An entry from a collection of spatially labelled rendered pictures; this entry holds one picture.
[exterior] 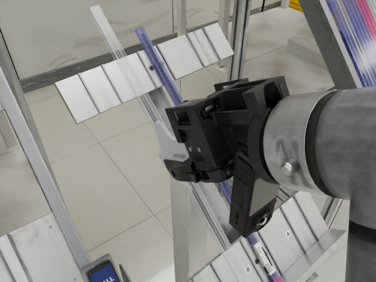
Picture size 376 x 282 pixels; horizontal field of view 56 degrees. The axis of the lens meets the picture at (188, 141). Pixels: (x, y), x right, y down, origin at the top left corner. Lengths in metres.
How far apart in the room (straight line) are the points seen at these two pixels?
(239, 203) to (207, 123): 0.09
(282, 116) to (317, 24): 0.78
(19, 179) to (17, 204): 0.09
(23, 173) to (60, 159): 0.95
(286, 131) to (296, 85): 1.10
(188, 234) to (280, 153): 0.56
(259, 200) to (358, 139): 0.15
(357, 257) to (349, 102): 0.09
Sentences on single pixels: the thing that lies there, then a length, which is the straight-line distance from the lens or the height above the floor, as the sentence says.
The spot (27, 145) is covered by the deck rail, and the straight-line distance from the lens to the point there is 0.60.
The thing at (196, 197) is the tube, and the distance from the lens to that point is 0.46.
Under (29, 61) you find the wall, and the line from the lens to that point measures 2.52.
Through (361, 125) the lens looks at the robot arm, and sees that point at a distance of 0.22.
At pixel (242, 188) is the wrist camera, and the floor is 1.08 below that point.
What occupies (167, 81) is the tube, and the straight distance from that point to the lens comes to 0.61.
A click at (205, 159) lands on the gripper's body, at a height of 1.09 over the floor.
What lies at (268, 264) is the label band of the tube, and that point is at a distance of 0.66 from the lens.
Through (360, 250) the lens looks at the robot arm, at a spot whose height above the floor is 1.15.
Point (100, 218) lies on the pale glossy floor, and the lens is 1.67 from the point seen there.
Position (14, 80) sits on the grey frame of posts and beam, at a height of 0.90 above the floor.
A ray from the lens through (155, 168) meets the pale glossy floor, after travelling 1.83.
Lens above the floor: 1.32
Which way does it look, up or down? 42 degrees down
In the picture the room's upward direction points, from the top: straight up
